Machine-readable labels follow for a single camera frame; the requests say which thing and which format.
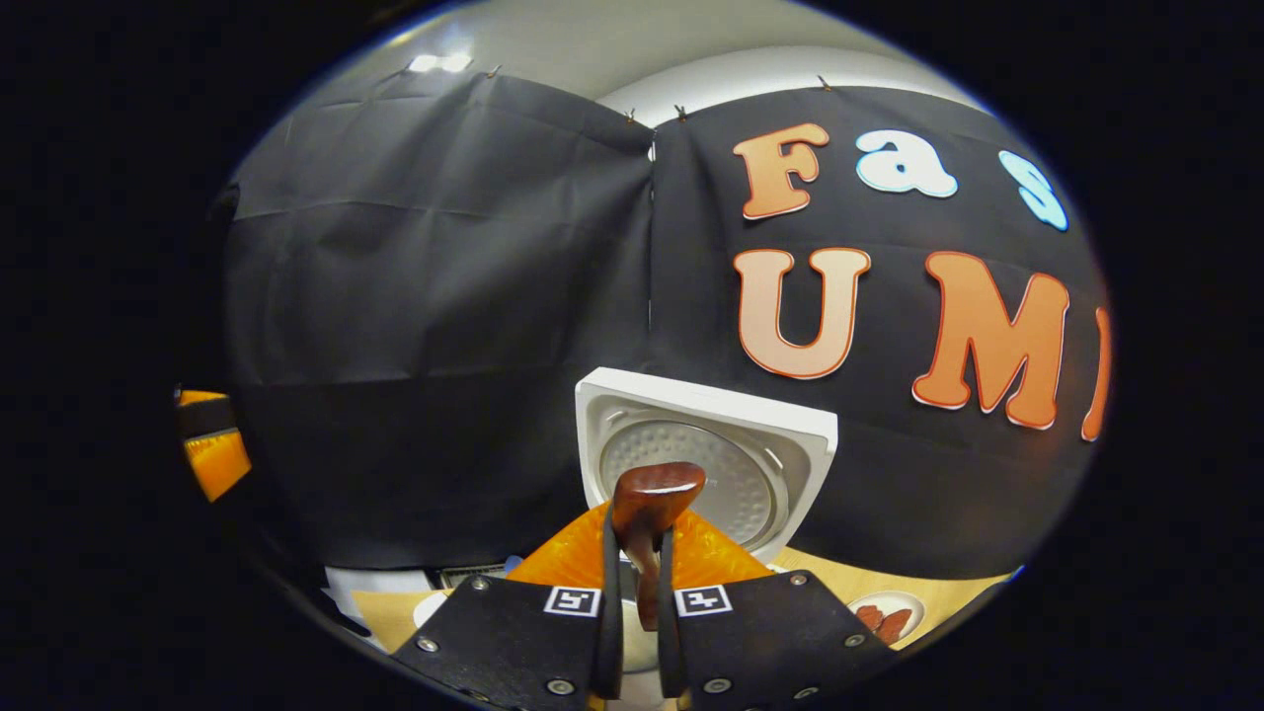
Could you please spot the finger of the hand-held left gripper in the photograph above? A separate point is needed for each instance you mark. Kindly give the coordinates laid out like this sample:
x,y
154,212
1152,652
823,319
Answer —
x,y
219,464

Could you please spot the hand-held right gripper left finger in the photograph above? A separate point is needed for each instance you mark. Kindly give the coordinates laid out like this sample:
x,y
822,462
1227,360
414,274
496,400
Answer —
x,y
513,642

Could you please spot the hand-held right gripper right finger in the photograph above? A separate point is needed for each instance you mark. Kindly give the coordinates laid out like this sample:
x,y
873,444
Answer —
x,y
770,642

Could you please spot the brown wooden spoon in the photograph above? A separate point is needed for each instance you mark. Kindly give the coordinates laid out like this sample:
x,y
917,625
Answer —
x,y
657,494

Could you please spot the white rice cooker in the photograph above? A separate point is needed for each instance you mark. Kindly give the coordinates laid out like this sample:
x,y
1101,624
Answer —
x,y
790,434

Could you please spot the white bowl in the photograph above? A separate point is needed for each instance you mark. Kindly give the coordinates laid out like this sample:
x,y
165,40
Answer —
x,y
431,607

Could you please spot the red meat piece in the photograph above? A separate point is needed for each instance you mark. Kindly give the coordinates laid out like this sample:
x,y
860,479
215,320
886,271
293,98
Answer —
x,y
870,617
896,627

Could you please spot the white round plate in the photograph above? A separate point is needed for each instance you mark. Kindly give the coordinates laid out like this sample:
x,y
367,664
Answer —
x,y
904,602

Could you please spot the black backdrop cloth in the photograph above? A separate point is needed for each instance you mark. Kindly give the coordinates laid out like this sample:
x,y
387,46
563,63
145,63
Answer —
x,y
415,346

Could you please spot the row of small cloth clips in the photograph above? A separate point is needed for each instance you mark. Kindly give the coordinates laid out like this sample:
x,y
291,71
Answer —
x,y
679,112

